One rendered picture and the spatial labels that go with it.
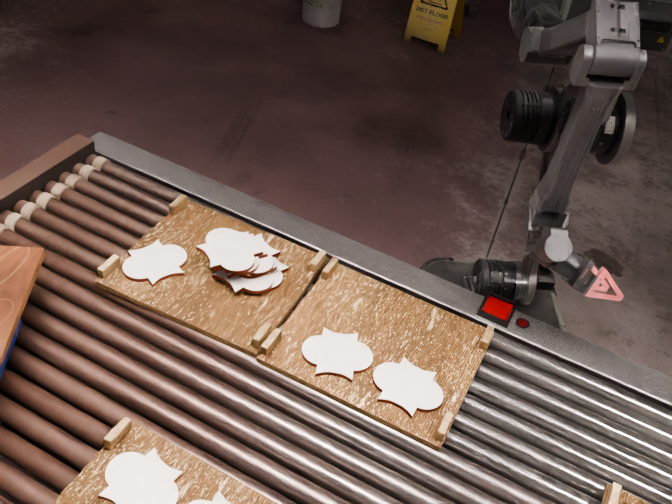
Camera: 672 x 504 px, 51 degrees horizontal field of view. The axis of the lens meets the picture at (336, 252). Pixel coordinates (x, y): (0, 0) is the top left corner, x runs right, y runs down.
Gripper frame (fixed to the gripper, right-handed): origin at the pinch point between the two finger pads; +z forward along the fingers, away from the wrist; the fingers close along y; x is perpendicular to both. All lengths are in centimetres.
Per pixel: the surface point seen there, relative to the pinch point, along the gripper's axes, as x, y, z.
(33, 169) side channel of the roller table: -50, -25, -130
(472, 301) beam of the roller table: -19.2, -15.7, -20.0
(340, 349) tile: -39, 8, -43
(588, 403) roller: -22.4, 4.1, 8.1
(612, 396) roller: -18.8, 1.3, 12.7
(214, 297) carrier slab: -46, 0, -72
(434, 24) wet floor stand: 84, -338, -72
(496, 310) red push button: -17.7, -12.5, -14.9
